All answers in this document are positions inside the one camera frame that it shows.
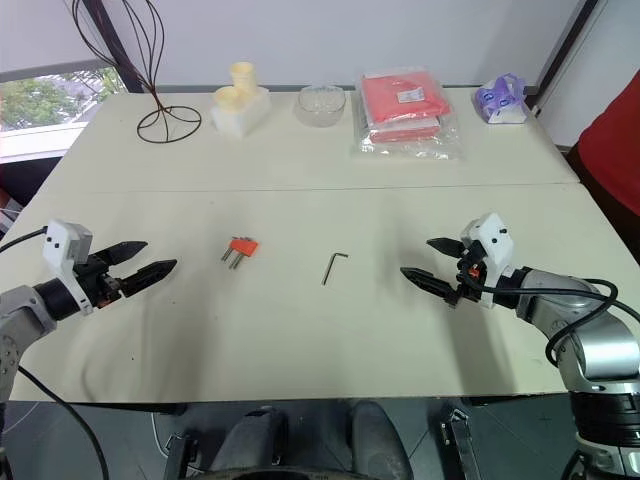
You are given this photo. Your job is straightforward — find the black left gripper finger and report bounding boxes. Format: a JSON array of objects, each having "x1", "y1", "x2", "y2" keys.
[
  {"x1": 102, "y1": 240, "x2": 150, "y2": 267},
  {"x1": 119, "y1": 258, "x2": 179, "y2": 298}
]

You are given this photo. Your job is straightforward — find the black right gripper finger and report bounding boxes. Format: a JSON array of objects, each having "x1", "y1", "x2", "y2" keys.
[
  {"x1": 425, "y1": 237, "x2": 469, "y2": 260},
  {"x1": 399, "y1": 267, "x2": 460, "y2": 304}
]

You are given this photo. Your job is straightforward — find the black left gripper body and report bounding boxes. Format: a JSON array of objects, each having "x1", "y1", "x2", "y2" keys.
[{"x1": 74, "y1": 251, "x2": 125, "y2": 308}]

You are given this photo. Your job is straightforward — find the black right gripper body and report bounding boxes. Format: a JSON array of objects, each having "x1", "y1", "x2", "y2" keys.
[{"x1": 446, "y1": 241, "x2": 490, "y2": 308}]

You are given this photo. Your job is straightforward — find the red hex key holder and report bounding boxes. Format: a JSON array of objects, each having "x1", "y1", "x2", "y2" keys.
[{"x1": 226, "y1": 236, "x2": 261, "y2": 257}]

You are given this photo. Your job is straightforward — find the black hex key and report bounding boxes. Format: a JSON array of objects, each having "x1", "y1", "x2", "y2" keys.
[{"x1": 320, "y1": 250, "x2": 351, "y2": 288}]

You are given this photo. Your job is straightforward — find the clear bag with red cloth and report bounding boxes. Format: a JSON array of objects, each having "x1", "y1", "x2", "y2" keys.
[{"x1": 349, "y1": 65, "x2": 464, "y2": 163}]

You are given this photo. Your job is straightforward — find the purple and white packet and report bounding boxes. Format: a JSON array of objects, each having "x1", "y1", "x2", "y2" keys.
[{"x1": 473, "y1": 72, "x2": 528, "y2": 127}]

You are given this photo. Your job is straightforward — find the window with green view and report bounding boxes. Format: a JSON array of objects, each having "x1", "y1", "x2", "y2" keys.
[{"x1": 0, "y1": 58, "x2": 129, "y2": 164}]

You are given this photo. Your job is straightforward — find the dark rounded shape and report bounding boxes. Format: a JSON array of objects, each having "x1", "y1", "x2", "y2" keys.
[
  {"x1": 348, "y1": 398, "x2": 415, "y2": 480},
  {"x1": 208, "y1": 405, "x2": 290, "y2": 475}
]

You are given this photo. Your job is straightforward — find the short cream plastic cup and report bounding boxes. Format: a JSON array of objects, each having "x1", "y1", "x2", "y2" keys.
[{"x1": 214, "y1": 86, "x2": 248, "y2": 115}]

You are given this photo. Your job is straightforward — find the red fabric object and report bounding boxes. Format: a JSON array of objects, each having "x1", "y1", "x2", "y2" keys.
[{"x1": 574, "y1": 68, "x2": 640, "y2": 232}]

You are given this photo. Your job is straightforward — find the clear glass bowl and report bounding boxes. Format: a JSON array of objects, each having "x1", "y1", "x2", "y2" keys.
[{"x1": 294, "y1": 83, "x2": 348, "y2": 128}]

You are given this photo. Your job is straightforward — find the tall cream plastic cup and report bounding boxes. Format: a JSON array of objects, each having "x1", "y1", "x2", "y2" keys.
[{"x1": 229, "y1": 61, "x2": 258, "y2": 97}]

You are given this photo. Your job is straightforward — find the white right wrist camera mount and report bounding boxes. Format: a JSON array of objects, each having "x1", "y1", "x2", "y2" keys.
[{"x1": 459, "y1": 211, "x2": 517, "y2": 308}]

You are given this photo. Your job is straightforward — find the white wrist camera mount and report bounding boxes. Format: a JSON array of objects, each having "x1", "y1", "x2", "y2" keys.
[
  {"x1": 41, "y1": 217, "x2": 96, "y2": 316},
  {"x1": 459, "y1": 211, "x2": 517, "y2": 308}
]

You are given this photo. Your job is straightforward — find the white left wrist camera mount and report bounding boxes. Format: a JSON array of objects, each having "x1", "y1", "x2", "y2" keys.
[{"x1": 41, "y1": 217, "x2": 96, "y2": 316}]

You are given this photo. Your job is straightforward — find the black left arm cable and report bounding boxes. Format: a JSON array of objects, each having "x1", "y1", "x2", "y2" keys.
[{"x1": 0, "y1": 226, "x2": 50, "y2": 254}]

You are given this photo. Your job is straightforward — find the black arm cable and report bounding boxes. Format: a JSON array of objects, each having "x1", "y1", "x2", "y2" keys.
[
  {"x1": 467, "y1": 269, "x2": 640, "y2": 368},
  {"x1": 0, "y1": 226, "x2": 50, "y2": 254}
]

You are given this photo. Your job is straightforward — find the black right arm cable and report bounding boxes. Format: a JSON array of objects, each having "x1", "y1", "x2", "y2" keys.
[{"x1": 467, "y1": 269, "x2": 640, "y2": 368}]

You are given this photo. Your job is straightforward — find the black hanging cable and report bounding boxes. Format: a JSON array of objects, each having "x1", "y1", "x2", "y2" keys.
[{"x1": 16, "y1": 365, "x2": 110, "y2": 480}]

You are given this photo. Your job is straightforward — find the brown wire stand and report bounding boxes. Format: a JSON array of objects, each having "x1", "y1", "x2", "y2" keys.
[{"x1": 70, "y1": 0, "x2": 203, "y2": 146}]

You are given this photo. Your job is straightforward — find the metal bracket under table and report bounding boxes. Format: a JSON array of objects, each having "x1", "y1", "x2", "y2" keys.
[
  {"x1": 161, "y1": 431, "x2": 199, "y2": 480},
  {"x1": 439, "y1": 406, "x2": 482, "y2": 480}
]

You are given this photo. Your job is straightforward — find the dark slanted frame post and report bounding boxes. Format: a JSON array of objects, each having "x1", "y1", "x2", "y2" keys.
[
  {"x1": 86, "y1": 0, "x2": 145, "y2": 94},
  {"x1": 536, "y1": 0, "x2": 600, "y2": 97}
]

